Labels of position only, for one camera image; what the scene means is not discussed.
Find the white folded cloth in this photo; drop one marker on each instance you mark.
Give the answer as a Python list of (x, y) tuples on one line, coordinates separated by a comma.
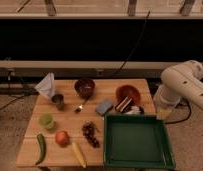
[(46, 87)]

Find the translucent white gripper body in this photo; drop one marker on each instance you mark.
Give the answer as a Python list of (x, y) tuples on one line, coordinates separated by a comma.
[(165, 101)]

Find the black white small object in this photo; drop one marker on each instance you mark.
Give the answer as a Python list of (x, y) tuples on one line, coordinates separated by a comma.
[(135, 110)]

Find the brown white layered cake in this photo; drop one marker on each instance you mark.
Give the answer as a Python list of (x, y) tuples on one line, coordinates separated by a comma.
[(120, 107)]

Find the red apple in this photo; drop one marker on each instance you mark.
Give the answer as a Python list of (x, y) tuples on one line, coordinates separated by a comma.
[(62, 138)]

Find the yellow corn cob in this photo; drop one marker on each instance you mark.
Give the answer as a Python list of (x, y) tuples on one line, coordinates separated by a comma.
[(79, 155)]

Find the metal spoon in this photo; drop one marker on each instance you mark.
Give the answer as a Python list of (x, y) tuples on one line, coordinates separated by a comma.
[(80, 107)]

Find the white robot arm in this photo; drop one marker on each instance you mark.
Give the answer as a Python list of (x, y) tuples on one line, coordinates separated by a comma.
[(179, 81)]

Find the green plastic tray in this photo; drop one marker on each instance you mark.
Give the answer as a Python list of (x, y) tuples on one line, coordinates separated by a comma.
[(136, 142)]

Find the purple grape bunch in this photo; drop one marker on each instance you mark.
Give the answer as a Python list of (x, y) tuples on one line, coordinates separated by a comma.
[(88, 130)]

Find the small metal cup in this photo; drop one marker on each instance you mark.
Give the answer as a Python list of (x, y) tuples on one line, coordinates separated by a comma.
[(58, 100)]

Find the orange bowl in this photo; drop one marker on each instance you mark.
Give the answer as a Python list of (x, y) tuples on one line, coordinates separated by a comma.
[(128, 91)]

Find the green plastic cup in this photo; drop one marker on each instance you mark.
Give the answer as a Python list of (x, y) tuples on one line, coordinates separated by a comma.
[(46, 121)]

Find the blue sponge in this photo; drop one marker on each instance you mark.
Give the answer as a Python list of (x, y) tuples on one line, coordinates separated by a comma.
[(104, 106)]

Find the dark brown bowl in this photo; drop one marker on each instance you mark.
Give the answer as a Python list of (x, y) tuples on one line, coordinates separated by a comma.
[(84, 87)]

